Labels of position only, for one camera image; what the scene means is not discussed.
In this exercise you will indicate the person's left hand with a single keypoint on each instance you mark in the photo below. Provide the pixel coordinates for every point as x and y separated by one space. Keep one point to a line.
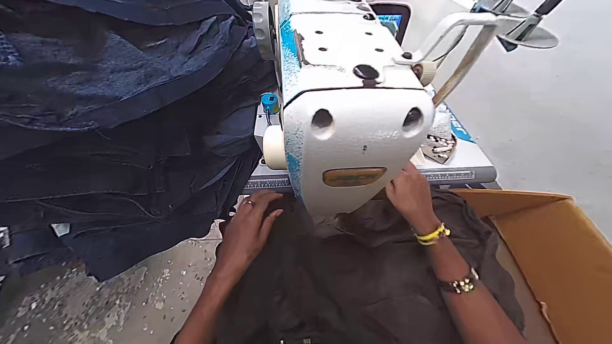
243 236

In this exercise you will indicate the person's right hand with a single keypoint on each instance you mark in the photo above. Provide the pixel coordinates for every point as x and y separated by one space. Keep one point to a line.
413 198

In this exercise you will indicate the person's right thumb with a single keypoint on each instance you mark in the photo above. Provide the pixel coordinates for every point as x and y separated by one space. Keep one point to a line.
390 192

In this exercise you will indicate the person's left fingers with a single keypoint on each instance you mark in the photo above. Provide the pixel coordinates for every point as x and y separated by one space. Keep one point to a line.
260 199

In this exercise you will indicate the person's left thumb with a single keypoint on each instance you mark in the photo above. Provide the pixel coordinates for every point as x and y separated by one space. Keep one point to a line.
270 222

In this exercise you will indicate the person's right fingers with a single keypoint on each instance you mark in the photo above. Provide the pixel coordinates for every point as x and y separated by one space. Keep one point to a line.
409 172

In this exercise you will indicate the dark brown-black garment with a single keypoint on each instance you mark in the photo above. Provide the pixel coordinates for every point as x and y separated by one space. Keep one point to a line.
344 282

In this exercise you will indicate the person's left forearm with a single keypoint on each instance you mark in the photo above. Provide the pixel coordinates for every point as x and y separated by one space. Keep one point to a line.
208 306

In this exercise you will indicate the person's right forearm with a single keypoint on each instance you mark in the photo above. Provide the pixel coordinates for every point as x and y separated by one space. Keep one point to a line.
466 286

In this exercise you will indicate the small tray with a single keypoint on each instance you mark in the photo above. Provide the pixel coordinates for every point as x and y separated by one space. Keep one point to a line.
442 157

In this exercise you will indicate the pile of small white pieces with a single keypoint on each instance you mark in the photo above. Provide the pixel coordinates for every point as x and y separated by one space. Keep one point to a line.
440 145

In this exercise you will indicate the white sewing table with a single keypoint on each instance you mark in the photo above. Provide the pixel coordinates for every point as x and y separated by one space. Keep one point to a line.
473 160

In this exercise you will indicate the white blue sewing machine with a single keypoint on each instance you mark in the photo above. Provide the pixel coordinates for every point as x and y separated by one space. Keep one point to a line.
358 119

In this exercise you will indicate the teal round cap device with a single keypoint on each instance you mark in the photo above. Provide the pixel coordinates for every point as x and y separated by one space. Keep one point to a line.
269 103

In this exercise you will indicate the metal thread stand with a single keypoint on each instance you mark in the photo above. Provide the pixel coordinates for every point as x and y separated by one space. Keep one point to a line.
466 67

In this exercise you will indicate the pile of dark denim garments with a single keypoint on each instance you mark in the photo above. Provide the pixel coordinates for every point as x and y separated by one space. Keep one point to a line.
134 119

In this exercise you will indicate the black framed display screen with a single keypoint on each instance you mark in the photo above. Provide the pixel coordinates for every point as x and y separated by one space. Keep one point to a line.
405 14

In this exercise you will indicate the brown cardboard box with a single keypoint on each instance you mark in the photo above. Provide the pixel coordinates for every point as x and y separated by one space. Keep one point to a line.
554 248

